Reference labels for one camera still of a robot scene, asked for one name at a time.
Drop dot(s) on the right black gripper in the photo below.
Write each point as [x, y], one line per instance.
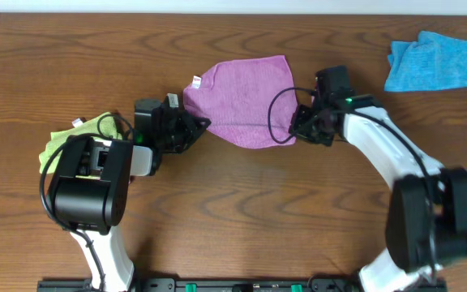
[297, 126]

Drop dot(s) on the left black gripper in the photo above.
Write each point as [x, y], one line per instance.
[182, 130]

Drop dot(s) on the purple microfiber cloth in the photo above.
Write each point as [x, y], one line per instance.
[248, 101]

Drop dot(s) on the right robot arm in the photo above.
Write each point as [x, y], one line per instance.
[426, 228]

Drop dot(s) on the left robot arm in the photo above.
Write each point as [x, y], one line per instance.
[88, 191]

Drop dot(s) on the blue microfiber cloth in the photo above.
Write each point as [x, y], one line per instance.
[433, 62]

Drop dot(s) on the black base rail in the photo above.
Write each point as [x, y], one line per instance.
[171, 285]

